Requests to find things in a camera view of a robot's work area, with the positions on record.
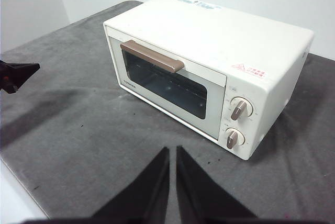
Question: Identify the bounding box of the blue printed sticker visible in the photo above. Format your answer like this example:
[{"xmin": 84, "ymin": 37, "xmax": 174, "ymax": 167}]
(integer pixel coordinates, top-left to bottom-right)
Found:
[{"xmin": 167, "ymin": 0, "xmax": 223, "ymax": 10}]

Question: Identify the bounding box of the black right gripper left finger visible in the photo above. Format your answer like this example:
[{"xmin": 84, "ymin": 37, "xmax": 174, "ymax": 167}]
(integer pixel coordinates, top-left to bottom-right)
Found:
[{"xmin": 49, "ymin": 147, "xmax": 171, "ymax": 224}]

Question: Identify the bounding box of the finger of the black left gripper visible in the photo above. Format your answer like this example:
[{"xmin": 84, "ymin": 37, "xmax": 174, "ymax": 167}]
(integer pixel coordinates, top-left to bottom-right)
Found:
[
  {"xmin": 0, "ymin": 60, "xmax": 41, "ymax": 73},
  {"xmin": 0, "ymin": 66, "xmax": 41, "ymax": 94}
]

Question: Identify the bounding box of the cream timer knob beige grip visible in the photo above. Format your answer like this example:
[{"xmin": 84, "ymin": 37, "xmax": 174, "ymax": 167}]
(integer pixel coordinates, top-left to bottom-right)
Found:
[{"xmin": 225, "ymin": 127, "xmax": 246, "ymax": 149}]

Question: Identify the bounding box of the glass oven door beige handle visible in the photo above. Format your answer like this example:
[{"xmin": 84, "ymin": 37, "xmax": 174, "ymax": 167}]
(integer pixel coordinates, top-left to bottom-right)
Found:
[{"xmin": 104, "ymin": 26, "xmax": 228, "ymax": 141}]

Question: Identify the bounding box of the red warning sticker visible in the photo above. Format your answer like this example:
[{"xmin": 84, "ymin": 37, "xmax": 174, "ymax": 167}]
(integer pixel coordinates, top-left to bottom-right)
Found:
[{"xmin": 231, "ymin": 63, "xmax": 265, "ymax": 79}]

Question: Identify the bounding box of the cream temperature knob beige grip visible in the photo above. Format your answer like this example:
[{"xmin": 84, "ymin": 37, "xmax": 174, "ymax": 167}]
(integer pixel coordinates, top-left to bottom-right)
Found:
[{"xmin": 230, "ymin": 97, "xmax": 254, "ymax": 121}]

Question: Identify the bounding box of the cream Toshiba toaster oven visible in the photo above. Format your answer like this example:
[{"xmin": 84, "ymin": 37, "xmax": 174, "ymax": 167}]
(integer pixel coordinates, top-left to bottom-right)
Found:
[{"xmin": 103, "ymin": 0, "xmax": 315, "ymax": 161}]

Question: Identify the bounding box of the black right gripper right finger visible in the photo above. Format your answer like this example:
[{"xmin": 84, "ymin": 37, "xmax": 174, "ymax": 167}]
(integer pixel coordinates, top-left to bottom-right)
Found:
[{"xmin": 175, "ymin": 145, "xmax": 259, "ymax": 224}]

